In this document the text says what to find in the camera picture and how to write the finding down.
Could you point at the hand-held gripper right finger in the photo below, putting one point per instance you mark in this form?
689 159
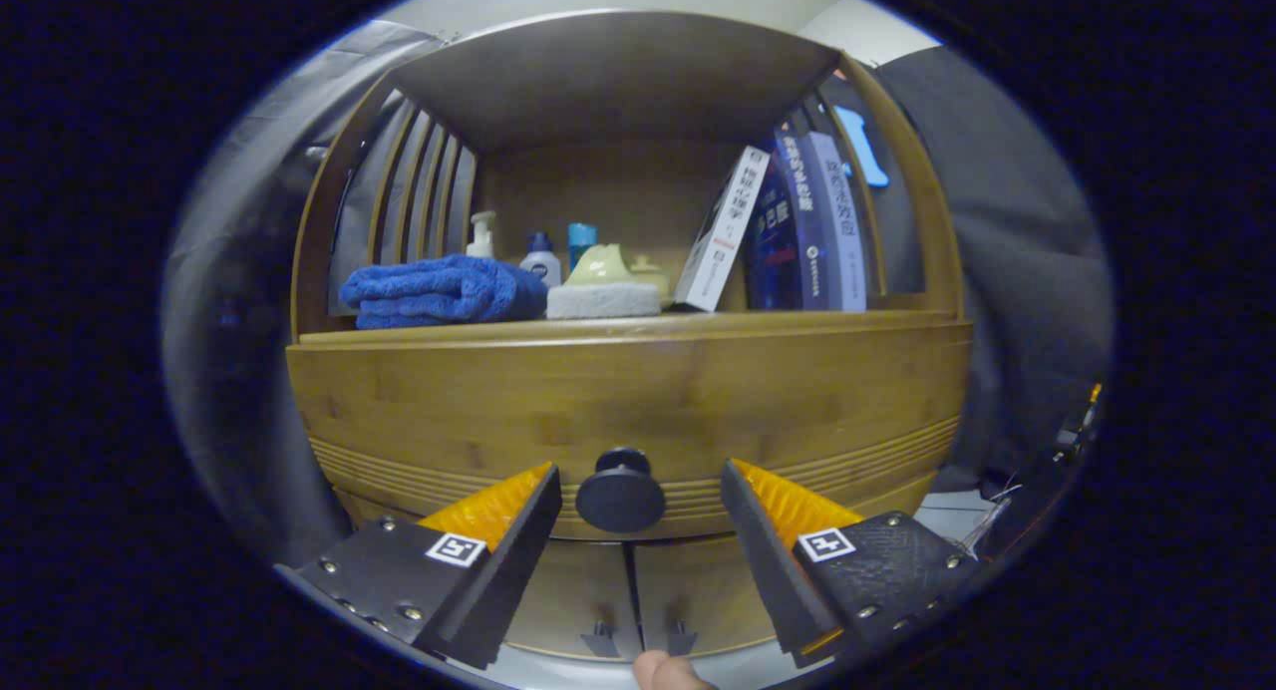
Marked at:
768 560

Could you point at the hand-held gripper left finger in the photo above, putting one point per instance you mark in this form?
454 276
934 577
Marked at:
518 550

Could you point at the wooden drawer with black knob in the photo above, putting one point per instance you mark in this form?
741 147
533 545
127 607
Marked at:
618 391

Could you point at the wooden countertop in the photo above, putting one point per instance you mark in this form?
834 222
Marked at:
698 322

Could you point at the wooden cabinet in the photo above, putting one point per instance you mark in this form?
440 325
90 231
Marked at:
608 191

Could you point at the blue folded towel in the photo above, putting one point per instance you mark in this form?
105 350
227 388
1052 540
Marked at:
439 291

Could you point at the white bottle with blue cap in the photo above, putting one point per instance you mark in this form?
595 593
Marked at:
541 263

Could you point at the beige lidded teacup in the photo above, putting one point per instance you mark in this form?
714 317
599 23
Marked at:
653 271

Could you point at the white pump bottle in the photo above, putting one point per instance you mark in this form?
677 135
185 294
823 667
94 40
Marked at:
482 239

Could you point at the clear blue bottle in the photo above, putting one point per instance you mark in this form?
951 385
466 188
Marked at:
581 239

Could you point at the dark blue book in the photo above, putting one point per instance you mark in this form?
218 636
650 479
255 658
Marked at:
783 231

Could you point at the white book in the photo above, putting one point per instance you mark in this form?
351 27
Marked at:
725 226

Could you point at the pale blue book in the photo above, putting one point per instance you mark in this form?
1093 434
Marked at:
842 231

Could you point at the black device with orange part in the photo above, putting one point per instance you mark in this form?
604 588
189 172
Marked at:
1082 426

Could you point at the black backdrop cloth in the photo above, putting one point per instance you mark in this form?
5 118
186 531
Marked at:
1027 271

